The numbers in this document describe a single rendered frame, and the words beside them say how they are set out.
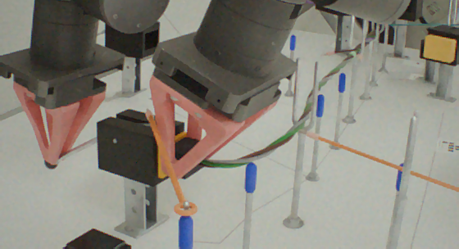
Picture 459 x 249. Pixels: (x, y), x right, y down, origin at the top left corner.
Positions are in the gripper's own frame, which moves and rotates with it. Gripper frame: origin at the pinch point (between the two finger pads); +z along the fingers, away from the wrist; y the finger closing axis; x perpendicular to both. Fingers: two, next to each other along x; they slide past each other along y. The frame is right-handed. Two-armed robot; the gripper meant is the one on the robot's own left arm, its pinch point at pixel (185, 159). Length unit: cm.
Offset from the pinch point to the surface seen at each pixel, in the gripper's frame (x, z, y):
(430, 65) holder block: -9, 1, 65
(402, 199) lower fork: -14.9, -8.0, -1.9
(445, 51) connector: -11, -6, 50
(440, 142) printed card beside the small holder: -16.3, 0.6, 34.9
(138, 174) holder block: 2.2, 2.3, -2.0
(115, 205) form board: 4.8, 9.5, 1.7
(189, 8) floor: 117, 83, 237
